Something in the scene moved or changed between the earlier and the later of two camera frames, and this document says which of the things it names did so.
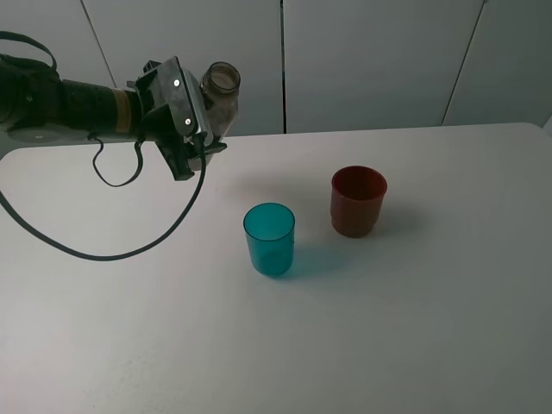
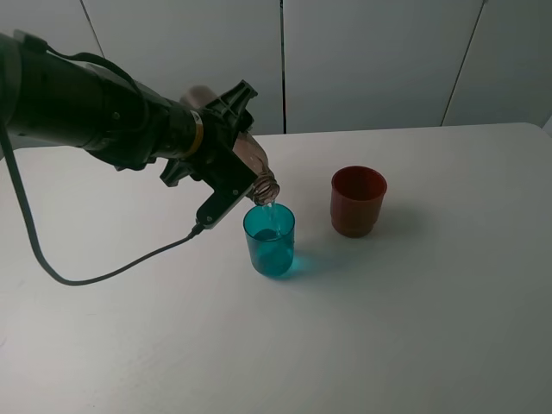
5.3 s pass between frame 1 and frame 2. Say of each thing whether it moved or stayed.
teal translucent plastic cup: stayed
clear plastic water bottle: moved
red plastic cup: stayed
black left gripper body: moved
